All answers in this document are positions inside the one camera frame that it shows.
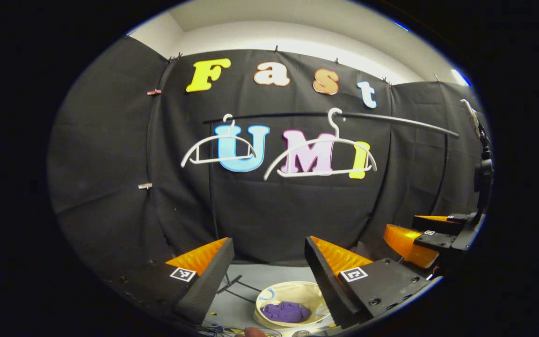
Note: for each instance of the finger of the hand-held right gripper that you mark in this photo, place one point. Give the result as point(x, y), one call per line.
point(438, 224)
point(438, 240)

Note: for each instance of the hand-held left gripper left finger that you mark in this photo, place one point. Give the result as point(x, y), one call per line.
point(208, 281)

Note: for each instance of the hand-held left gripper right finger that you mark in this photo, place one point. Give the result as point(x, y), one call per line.
point(325, 281)

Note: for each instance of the cream laundry hamper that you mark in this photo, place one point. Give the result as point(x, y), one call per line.
point(293, 290)

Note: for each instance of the black clothes rack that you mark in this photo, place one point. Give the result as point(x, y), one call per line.
point(382, 117)

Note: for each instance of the bare white clothes hanger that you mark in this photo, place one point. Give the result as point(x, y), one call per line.
point(229, 131)

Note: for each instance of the small ceiling light panel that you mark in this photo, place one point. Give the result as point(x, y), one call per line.
point(460, 77)

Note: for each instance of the silver clip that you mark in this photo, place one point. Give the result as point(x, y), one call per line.
point(145, 186)

